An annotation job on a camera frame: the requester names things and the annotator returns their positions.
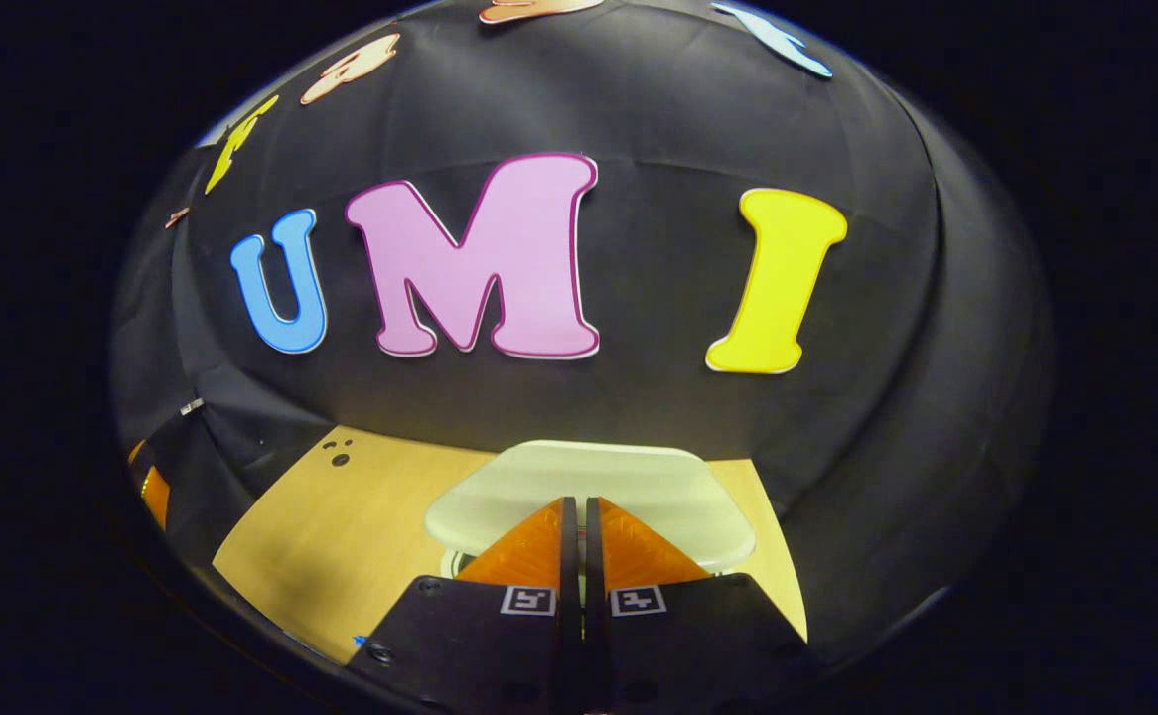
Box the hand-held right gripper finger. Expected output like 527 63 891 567
346 497 581 715
584 497 818 715

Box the pale green desktop garbage bin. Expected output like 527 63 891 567
425 440 757 579

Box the black backdrop cloth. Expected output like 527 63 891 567
110 0 1055 666

